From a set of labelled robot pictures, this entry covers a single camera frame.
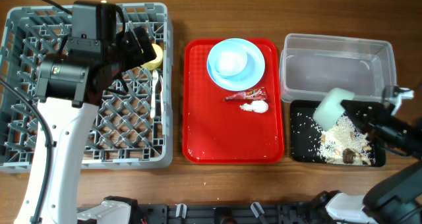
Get rice and food scraps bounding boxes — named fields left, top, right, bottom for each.
left=296, top=111, right=377, bottom=166

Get red snack wrapper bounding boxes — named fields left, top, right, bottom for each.
left=224, top=87, right=268, bottom=101

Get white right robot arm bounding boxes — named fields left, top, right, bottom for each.
left=314, top=98, right=421, bottom=223

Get white plastic fork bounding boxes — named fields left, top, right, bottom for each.
left=159, top=75, right=165, bottom=132

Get clear plastic bin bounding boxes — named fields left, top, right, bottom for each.
left=280, top=34, right=397, bottom=103

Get black waste tray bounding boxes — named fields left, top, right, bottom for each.
left=289, top=99, right=386, bottom=168

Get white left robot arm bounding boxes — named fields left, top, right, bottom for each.
left=15, top=1, right=156, bottom=223

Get red serving tray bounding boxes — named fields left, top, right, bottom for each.
left=182, top=38, right=285, bottom=164

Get grey dishwasher rack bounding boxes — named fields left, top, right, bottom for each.
left=1, top=3, right=173, bottom=173

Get yellow plastic cup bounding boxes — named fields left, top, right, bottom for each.
left=140, top=43, right=164, bottom=71

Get light blue plate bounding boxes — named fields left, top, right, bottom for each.
left=207, top=38, right=265, bottom=91

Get white plastic spoon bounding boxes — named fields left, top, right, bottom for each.
left=150, top=69, right=159, bottom=119

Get light blue bowl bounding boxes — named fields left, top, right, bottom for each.
left=207, top=39, right=247, bottom=77

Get green bowl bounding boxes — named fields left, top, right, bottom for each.
left=313, top=88, right=354, bottom=131

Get crumpled white tissue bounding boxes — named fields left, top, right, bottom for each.
left=239, top=100, right=269, bottom=113

